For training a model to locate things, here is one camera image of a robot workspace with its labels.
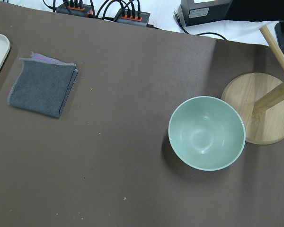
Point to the grey folded cloth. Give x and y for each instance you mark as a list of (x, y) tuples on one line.
[(43, 85)]

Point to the green bowl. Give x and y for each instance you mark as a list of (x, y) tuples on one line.
[(206, 133)]

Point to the left black orange usb hub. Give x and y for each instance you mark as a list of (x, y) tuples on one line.
[(76, 8)]

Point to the wooden cup tree stand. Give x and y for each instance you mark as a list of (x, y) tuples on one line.
[(259, 100)]

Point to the black orange usb hub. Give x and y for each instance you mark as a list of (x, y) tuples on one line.
[(131, 16), (76, 8)]

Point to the black power box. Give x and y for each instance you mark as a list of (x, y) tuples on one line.
[(196, 12)]

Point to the right black orange usb hub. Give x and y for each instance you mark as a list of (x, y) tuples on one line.
[(131, 16)]

